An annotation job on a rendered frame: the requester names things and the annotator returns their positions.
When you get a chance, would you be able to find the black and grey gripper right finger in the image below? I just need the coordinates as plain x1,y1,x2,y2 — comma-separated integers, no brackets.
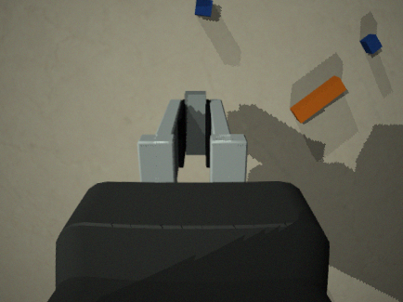
205,99,248,182

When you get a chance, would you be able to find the small blue cube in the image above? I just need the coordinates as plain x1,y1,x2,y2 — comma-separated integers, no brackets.
195,0,213,17
359,34,382,54

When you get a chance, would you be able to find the orange rectangular block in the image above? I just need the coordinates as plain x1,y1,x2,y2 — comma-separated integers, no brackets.
290,76,346,123

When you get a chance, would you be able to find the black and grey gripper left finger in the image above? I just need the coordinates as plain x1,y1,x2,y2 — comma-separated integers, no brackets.
137,99,186,182

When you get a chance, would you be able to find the grey rectangular block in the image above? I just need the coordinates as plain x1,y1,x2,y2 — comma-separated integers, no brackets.
185,91,206,155

